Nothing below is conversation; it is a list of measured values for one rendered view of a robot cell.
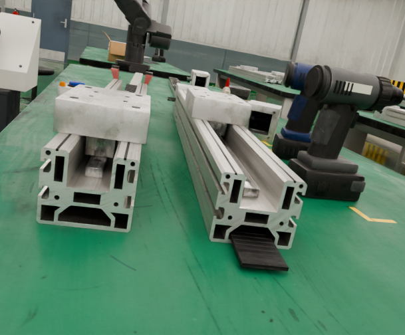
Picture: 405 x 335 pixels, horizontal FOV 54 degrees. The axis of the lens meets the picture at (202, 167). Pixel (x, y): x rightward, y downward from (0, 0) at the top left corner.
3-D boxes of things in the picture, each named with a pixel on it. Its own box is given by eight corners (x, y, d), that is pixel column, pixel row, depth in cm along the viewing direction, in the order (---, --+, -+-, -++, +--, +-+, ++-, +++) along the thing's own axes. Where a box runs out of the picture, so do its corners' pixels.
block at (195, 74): (184, 87, 221) (187, 69, 219) (204, 90, 223) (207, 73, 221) (186, 89, 212) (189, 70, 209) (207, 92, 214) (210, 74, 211)
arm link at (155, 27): (136, -3, 113) (135, 17, 108) (176, 5, 116) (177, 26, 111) (130, 29, 122) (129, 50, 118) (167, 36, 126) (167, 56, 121)
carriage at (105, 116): (74, 126, 63) (78, 83, 61) (144, 137, 65) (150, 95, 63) (50, 153, 48) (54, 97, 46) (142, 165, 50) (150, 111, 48)
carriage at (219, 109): (182, 117, 90) (187, 86, 88) (229, 124, 92) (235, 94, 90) (188, 132, 75) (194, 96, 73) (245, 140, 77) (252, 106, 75)
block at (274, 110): (237, 129, 121) (243, 98, 118) (274, 137, 119) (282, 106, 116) (231, 134, 112) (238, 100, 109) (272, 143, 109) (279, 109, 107)
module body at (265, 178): (173, 117, 122) (177, 89, 120) (205, 121, 124) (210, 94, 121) (208, 240, 46) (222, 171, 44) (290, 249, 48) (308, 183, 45)
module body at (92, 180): (110, 107, 119) (113, 78, 116) (143, 112, 120) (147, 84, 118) (36, 223, 43) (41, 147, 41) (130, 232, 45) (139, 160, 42)
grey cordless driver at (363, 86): (276, 181, 74) (305, 61, 68) (367, 191, 80) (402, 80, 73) (293, 197, 67) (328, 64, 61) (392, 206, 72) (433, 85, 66)
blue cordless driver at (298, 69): (266, 150, 100) (286, 60, 94) (345, 165, 99) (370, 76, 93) (269, 157, 92) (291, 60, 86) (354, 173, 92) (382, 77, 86)
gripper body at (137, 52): (149, 72, 119) (153, 46, 117) (114, 66, 117) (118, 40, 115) (149, 70, 125) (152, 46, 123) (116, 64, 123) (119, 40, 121)
